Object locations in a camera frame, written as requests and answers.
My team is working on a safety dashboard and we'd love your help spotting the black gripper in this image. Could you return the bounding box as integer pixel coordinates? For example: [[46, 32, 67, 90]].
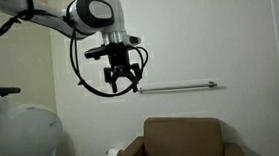
[[101, 49, 145, 96]]

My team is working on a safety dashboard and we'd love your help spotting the brown armchair couch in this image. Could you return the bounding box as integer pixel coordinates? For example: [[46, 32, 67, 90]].
[[101, 109, 249, 156]]

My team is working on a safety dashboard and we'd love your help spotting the white toilet paper roll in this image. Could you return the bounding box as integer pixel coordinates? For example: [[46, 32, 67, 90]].
[[105, 147, 125, 156]]

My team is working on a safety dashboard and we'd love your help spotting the metal wall grab bar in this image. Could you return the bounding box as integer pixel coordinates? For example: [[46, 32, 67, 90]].
[[137, 80, 219, 95]]

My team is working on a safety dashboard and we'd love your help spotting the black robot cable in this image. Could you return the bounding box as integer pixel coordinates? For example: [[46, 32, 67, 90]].
[[0, 5, 153, 107]]

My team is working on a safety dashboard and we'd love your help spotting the black camera on tripod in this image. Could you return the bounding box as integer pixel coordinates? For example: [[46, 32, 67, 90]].
[[0, 83, 23, 98]]

